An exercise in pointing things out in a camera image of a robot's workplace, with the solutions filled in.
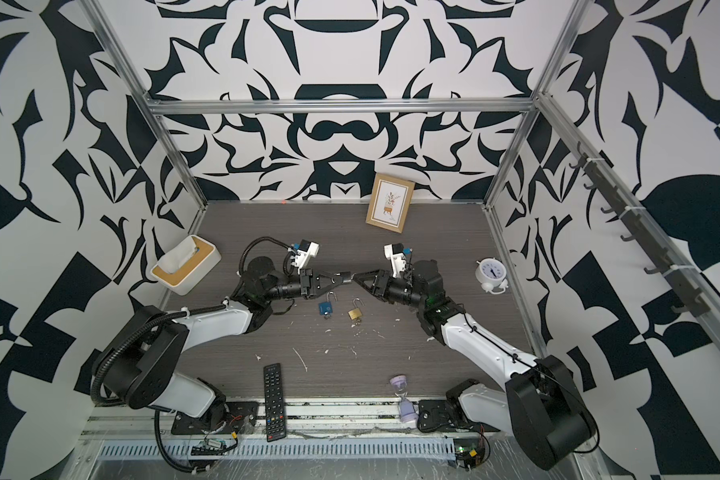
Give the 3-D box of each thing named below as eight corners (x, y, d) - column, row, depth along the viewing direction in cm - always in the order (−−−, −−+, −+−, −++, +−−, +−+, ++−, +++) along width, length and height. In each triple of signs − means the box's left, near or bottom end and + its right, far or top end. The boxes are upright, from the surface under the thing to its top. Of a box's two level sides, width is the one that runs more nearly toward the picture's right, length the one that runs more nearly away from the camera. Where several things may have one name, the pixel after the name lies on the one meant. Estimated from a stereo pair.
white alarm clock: (480, 294, 99) (485, 287, 95) (472, 265, 106) (476, 257, 103) (506, 294, 99) (512, 287, 95) (497, 265, 106) (502, 257, 103)
